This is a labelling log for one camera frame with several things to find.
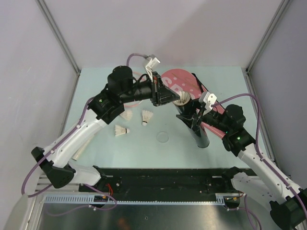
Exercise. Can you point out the pink badminton racket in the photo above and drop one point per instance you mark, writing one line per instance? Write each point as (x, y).
(80, 151)

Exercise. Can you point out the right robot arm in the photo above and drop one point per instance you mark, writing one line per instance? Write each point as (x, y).
(285, 200)

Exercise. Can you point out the white slotted cable duct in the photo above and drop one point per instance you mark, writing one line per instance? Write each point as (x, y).
(216, 199)

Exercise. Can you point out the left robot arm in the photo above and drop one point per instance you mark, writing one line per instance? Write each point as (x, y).
(99, 111)

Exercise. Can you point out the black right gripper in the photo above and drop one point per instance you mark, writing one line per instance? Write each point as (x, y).
(189, 120)

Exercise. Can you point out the clear tube lid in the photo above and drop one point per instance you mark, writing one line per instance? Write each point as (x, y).
(162, 137)

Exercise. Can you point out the black shuttlecock tube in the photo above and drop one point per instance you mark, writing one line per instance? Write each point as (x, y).
(187, 110)

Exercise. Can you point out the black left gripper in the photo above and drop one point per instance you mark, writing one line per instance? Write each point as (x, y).
(157, 86)

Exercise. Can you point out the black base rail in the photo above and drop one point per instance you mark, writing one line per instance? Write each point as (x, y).
(176, 183)

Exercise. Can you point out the pink racket bag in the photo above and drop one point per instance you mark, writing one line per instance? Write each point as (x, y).
(224, 82)

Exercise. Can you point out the white feather shuttlecock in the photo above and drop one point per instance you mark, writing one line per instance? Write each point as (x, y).
(119, 130)
(184, 98)
(146, 116)
(127, 115)

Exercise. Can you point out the left aluminium frame post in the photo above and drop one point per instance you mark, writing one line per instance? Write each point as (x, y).
(58, 35)

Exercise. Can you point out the right aluminium frame post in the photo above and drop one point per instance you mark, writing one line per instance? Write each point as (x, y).
(275, 21)

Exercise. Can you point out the aluminium frame post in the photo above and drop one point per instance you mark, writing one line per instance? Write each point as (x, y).
(58, 35)
(275, 21)

